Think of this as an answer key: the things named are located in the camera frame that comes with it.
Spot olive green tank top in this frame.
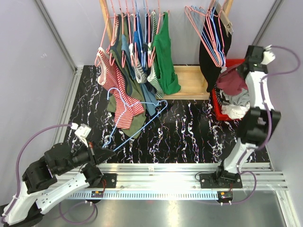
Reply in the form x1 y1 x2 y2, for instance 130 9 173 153
109 13 146 138

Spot white plain tank top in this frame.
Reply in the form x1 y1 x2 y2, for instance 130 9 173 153
222 104 250 120

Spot white slotted cable duct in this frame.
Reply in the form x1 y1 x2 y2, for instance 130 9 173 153
68 190 218 201

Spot maroon tank top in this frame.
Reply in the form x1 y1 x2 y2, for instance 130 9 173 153
216 68 248 96

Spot black white wide-striped top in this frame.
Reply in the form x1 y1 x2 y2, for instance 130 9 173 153
214 87 231 106

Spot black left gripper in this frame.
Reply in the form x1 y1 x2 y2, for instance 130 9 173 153
57 137 115 175

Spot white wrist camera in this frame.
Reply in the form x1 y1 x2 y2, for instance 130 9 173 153
71 123 91 147
261 45 276 65

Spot wooden clothes rack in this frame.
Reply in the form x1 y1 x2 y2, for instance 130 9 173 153
98 0 234 100

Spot grey tank top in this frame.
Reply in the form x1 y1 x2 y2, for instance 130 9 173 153
225 92 250 106

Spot red plastic bin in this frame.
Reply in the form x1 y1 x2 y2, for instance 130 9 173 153
211 59 247 121

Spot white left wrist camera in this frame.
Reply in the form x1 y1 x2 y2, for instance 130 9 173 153
71 123 91 147

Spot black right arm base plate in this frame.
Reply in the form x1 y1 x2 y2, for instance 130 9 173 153
199 173 243 189

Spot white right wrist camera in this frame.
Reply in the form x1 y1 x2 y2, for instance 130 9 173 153
261 45 276 65

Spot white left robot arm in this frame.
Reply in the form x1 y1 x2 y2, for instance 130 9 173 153
1 141 115 227

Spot green white striped tank top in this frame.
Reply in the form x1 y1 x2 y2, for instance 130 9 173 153
147 11 164 99

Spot red white striped tank top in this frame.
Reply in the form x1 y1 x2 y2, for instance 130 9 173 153
97 47 144 129

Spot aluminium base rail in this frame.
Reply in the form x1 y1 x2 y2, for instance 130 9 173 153
47 163 289 192

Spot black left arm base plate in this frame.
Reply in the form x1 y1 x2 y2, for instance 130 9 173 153
98 173 117 189

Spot light blue wire hanger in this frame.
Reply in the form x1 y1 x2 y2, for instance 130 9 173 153
191 6 215 64
206 6 225 68
102 87 168 152

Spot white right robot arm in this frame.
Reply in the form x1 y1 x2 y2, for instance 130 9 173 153
212 45 281 188

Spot light blue tank top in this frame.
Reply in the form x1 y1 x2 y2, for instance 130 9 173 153
121 35 159 116

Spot black garment on rack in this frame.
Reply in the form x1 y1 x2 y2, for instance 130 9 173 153
197 0 233 92

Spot pink wire hanger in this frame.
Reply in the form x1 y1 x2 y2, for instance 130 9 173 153
209 0 226 67
190 6 225 68
184 6 225 67

